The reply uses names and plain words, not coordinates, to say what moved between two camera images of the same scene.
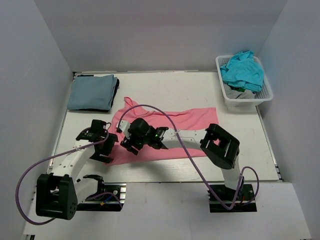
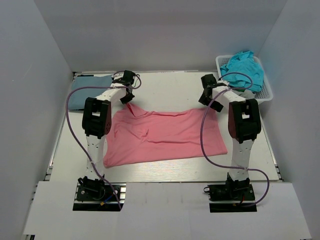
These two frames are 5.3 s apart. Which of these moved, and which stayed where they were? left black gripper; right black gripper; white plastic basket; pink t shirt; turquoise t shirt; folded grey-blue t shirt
Moved: right black gripper; left black gripper
Stayed: turquoise t shirt; folded grey-blue t shirt; pink t shirt; white plastic basket
